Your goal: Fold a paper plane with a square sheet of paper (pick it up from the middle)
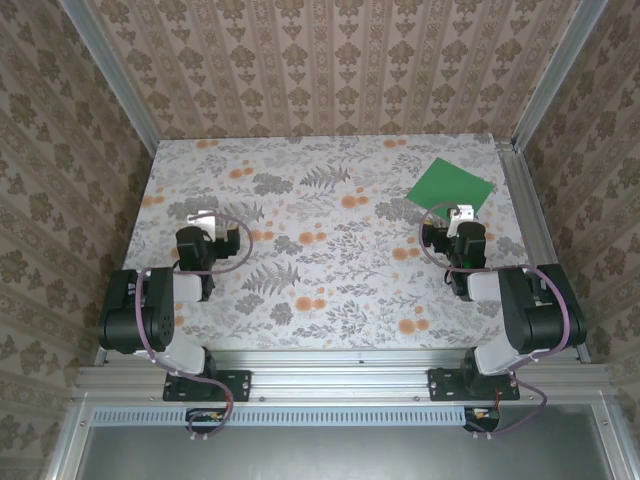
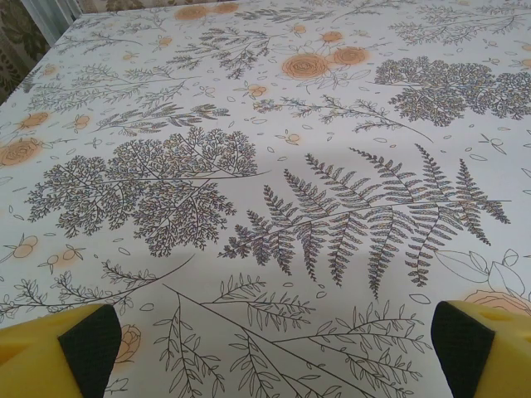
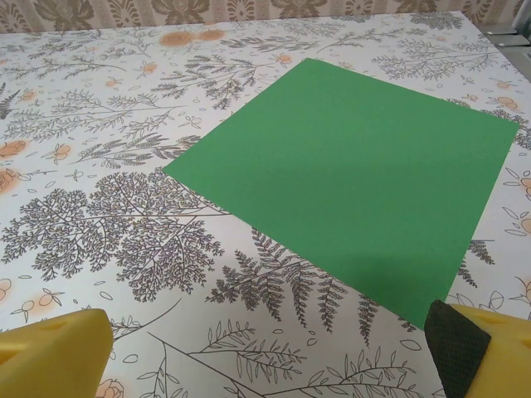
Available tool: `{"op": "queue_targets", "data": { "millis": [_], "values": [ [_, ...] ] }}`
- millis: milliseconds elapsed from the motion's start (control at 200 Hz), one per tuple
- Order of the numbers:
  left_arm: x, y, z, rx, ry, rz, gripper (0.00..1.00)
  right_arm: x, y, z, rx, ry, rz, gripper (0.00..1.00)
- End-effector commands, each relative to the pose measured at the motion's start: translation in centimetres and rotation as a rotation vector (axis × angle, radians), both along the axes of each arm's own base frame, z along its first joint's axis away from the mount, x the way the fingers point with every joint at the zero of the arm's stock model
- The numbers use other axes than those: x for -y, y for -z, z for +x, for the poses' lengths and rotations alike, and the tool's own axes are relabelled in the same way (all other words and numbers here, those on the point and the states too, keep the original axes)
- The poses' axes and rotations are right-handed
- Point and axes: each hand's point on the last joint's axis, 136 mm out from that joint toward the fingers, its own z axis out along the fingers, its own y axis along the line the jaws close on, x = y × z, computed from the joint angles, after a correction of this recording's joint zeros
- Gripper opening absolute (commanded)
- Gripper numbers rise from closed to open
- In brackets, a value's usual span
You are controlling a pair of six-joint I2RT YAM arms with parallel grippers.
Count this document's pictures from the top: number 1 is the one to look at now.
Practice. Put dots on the grey metal sheet panel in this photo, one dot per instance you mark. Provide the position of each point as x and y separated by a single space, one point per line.
340 455

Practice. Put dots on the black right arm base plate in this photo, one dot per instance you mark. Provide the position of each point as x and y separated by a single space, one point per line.
440 385

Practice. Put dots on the aluminium frame post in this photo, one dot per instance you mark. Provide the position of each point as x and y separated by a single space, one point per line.
555 75
111 75

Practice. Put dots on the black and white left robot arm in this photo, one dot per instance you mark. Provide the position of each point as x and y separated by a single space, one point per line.
160 310

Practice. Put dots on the aluminium side rail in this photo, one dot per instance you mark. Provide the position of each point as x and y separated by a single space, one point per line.
524 200

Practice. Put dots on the floral patterned table cover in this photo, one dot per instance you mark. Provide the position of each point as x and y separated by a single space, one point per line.
300 165

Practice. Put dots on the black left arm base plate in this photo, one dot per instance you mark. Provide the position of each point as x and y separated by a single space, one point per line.
240 385

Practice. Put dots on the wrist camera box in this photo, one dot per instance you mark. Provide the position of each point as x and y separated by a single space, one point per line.
462 212
202 222

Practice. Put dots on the green square paper sheet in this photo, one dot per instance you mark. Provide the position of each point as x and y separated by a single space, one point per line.
450 185

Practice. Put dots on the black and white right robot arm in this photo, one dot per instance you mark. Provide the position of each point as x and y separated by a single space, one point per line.
530 310

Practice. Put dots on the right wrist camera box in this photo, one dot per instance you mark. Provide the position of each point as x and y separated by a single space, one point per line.
462 212

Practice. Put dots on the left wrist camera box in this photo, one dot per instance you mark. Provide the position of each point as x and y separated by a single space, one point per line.
202 222

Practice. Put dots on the aluminium mounting rail beam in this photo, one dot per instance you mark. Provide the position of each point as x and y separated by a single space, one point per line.
340 380

